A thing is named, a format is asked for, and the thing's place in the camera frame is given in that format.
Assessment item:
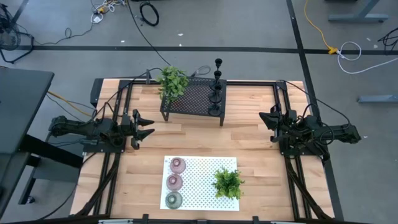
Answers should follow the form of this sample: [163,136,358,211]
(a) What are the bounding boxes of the green glass candle holder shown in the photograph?
[165,191,183,210]

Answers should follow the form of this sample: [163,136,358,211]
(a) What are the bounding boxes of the black desk leg frame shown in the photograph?
[17,132,85,206]

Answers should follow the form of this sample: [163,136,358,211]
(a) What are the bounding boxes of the pink glass candle holder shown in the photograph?
[165,174,184,192]
[169,157,187,174]

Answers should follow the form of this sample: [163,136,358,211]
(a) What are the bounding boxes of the green fern plant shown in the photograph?
[211,167,246,200]

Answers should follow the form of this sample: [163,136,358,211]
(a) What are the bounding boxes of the grey metal bar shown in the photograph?
[357,95,398,103]

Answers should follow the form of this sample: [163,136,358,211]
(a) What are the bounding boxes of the black aluminium table frame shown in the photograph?
[70,76,345,224]

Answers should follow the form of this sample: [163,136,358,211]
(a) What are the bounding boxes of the white cable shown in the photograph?
[336,41,398,75]

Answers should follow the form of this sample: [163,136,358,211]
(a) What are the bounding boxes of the black cable bundle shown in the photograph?
[377,27,398,52]

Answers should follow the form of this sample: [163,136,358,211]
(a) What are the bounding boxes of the white perforated metal shelf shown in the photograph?
[159,155,240,212]

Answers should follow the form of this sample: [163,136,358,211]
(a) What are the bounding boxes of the yellow extension cable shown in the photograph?
[303,0,339,55]

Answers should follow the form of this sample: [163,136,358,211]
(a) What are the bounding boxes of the black perforated metal shelf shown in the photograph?
[159,77,228,127]

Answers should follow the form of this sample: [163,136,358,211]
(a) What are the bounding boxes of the orange cable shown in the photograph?
[46,90,94,118]

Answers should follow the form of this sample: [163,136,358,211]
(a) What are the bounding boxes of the black desk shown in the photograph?
[0,67,55,217]

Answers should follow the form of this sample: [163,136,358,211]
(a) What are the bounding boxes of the grey looped cable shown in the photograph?
[190,65,211,79]

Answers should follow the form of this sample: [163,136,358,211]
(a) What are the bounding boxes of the white power strip with cables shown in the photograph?
[90,0,127,24]

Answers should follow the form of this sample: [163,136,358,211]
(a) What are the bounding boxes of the grey table leg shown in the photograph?
[328,0,389,23]

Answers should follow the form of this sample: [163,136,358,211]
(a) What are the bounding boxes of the broad-leaf plant in white pot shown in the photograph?
[155,65,190,103]

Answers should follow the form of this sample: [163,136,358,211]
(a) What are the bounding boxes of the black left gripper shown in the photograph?
[119,108,155,151]

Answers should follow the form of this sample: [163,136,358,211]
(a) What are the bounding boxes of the long thin black cable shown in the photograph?
[126,0,175,71]

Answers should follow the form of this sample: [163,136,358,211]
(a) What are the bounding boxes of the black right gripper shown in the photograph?
[259,105,299,144]

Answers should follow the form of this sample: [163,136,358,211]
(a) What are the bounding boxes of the coiled black cable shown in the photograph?
[139,1,160,27]

